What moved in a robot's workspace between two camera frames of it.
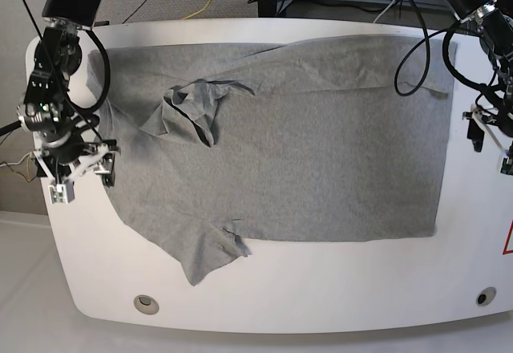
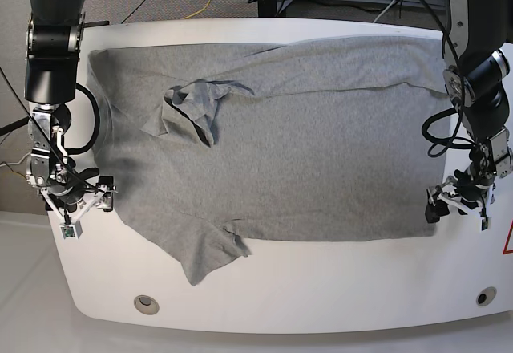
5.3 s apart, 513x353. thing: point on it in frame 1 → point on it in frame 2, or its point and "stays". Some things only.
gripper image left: (61, 147) → (70, 193)
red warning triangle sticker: (508, 248) stays
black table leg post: (267, 6) stays
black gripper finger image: (476, 134) → (468, 187)
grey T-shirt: (212, 146) stays
